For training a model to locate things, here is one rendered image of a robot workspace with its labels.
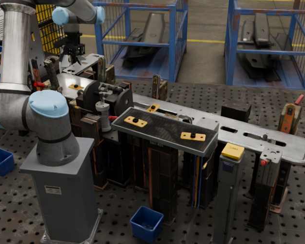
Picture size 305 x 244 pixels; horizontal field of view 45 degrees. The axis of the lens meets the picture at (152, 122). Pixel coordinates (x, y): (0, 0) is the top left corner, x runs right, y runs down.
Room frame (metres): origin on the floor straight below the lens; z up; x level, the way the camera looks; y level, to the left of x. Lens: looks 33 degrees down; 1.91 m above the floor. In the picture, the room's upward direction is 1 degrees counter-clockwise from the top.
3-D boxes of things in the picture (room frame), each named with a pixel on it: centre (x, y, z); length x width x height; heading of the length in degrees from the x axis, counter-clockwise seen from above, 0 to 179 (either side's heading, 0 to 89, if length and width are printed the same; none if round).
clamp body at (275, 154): (1.06, -0.44, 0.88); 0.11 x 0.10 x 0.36; 150
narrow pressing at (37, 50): (1.87, 0.62, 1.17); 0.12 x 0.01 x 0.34; 150
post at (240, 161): (0.96, -0.26, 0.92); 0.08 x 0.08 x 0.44; 60
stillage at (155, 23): (4.04, 0.04, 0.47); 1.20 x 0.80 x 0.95; 169
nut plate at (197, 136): (1.04, -0.14, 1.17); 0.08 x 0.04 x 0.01; 77
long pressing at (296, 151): (1.50, -0.03, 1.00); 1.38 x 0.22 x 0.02; 60
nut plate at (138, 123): (1.14, 0.06, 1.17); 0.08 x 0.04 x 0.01; 56
